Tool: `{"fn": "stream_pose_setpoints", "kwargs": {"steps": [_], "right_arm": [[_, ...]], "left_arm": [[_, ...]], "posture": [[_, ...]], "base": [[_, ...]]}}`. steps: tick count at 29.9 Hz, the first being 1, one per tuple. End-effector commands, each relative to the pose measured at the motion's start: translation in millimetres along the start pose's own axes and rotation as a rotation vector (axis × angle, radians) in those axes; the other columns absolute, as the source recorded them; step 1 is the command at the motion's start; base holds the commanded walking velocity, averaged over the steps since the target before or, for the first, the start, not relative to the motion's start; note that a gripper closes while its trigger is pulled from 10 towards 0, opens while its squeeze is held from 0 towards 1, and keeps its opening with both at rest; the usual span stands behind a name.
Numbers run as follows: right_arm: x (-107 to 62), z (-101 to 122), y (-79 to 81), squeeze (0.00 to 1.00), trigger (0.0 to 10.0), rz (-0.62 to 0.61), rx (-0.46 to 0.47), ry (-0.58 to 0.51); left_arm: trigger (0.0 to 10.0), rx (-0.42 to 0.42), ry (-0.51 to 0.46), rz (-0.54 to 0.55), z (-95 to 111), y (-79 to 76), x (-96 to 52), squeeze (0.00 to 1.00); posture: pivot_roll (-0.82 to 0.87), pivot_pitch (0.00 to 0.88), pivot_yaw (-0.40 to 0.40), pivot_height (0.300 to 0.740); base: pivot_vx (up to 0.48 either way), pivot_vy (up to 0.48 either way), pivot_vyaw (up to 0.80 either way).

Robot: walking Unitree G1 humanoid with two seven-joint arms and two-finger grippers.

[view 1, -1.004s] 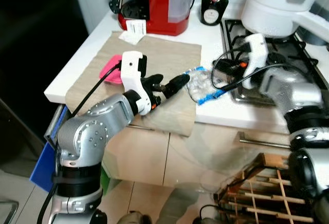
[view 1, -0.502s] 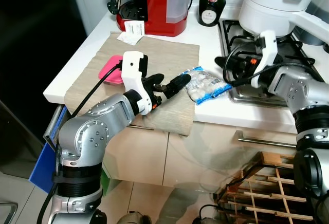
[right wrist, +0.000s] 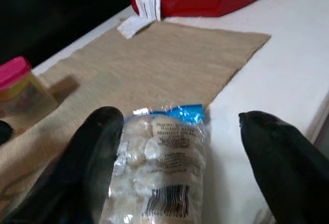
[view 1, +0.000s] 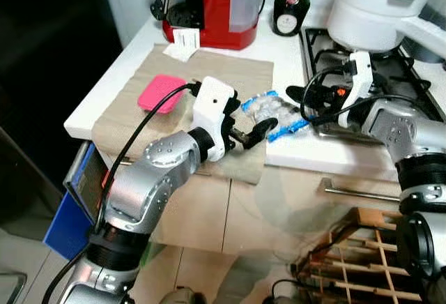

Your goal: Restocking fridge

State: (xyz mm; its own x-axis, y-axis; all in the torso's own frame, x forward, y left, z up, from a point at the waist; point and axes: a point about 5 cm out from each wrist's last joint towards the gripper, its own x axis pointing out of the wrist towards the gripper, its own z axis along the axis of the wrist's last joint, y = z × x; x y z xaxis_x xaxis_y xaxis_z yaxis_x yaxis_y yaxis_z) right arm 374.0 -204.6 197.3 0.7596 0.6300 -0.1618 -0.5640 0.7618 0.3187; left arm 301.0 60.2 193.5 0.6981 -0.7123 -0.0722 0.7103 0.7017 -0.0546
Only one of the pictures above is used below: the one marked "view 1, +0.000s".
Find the steel gas hob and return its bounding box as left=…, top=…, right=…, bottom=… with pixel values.
left=300, top=27, right=446, bottom=144

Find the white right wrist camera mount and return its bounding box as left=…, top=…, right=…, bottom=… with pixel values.
left=346, top=51, right=374, bottom=108

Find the white pot with handle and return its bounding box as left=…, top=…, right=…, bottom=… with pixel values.
left=326, top=0, right=446, bottom=61

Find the wooden wine rack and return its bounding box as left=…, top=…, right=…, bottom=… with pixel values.
left=291, top=206, right=422, bottom=304

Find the red coffee machine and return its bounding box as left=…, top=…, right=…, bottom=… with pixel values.
left=139, top=0, right=269, bottom=50

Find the pink plastic container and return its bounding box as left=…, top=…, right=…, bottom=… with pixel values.
left=137, top=74, right=187, bottom=114

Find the green box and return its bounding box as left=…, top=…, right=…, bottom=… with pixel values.
left=139, top=238, right=162, bottom=270

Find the dark green glass bottle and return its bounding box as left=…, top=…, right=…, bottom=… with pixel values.
left=272, top=0, right=312, bottom=38

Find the blue folder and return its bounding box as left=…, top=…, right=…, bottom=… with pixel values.
left=43, top=140, right=112, bottom=261

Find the beige kitchen cabinet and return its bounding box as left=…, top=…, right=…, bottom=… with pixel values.
left=150, top=165, right=412, bottom=263

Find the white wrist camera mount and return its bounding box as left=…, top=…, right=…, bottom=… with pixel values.
left=192, top=76, right=236, bottom=162
left=346, top=51, right=374, bottom=108

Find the blue printed plastic bread bag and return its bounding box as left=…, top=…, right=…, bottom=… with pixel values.
left=240, top=90, right=312, bottom=142

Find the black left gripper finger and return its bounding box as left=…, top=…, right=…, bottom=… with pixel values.
left=236, top=119, right=279, bottom=149

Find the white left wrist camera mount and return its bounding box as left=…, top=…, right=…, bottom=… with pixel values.
left=192, top=76, right=236, bottom=162

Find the white paper tag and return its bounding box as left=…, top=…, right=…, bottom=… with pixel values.
left=162, top=29, right=201, bottom=62

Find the long steel drawer handle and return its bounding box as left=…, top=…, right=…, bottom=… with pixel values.
left=322, top=177, right=405, bottom=204

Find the beige cloth placemat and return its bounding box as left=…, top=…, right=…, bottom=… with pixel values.
left=91, top=43, right=275, bottom=185

